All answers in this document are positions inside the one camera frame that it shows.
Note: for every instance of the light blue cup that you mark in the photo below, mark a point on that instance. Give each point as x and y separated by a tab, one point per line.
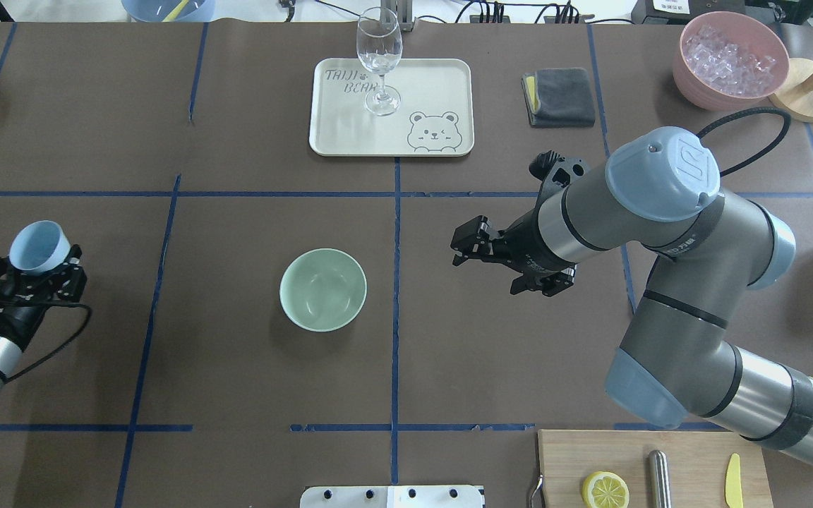
39	247

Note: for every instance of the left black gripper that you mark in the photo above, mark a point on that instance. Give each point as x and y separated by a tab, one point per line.
17	317

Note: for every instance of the yellow plastic knife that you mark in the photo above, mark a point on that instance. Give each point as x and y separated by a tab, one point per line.
733	482

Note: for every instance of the steel muddler black tip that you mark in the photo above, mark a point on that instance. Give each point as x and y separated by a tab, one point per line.
660	486

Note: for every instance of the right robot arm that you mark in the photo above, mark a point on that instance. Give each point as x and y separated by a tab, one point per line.
664	191

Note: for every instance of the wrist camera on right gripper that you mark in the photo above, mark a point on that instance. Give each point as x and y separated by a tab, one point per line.
555	171

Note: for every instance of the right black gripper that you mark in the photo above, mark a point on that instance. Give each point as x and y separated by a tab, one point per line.
525	247

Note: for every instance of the clear wine glass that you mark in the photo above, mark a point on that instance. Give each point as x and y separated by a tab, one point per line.
379	48

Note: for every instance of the lemon half slice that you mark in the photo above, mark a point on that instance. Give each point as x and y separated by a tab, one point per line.
605	489

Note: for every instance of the bamboo cutting board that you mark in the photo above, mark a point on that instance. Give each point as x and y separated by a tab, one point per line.
697	463

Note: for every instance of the green bowl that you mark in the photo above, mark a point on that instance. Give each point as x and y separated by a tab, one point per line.
323	290

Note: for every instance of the blue bowl with fork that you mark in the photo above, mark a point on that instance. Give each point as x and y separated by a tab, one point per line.
170	11

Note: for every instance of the grey folded cloth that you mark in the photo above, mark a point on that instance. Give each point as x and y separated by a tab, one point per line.
559	98

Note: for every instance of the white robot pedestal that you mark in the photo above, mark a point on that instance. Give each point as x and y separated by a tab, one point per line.
394	496

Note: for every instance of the pink bowl with ice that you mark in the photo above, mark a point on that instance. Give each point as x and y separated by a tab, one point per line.
726	61

